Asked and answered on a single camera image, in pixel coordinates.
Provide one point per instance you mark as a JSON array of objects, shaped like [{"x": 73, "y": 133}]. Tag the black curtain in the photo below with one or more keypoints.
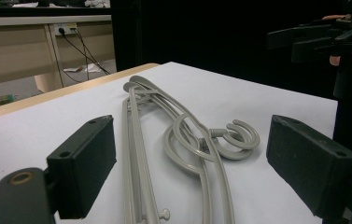
[{"x": 211, "y": 31}]

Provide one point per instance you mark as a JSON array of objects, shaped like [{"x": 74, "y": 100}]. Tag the white power strip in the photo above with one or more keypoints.
[{"x": 66, "y": 29}]

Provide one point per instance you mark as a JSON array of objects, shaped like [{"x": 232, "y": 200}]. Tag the beige wooden desk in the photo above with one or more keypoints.
[{"x": 11, "y": 56}]

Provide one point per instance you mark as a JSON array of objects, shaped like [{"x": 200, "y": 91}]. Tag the grey plastic clothes hanger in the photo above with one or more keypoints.
[
  {"x": 252, "y": 132},
  {"x": 226, "y": 154}
]

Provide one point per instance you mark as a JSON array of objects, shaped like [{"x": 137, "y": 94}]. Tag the white table sheet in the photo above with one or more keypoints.
[{"x": 195, "y": 87}]

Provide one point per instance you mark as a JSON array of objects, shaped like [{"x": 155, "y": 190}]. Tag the paper scraps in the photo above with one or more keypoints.
[{"x": 83, "y": 68}]

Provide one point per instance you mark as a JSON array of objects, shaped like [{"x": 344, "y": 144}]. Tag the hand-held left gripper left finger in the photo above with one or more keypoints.
[{"x": 80, "y": 168}]

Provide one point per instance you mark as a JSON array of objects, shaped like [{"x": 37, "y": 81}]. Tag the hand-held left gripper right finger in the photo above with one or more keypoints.
[{"x": 310, "y": 168}]

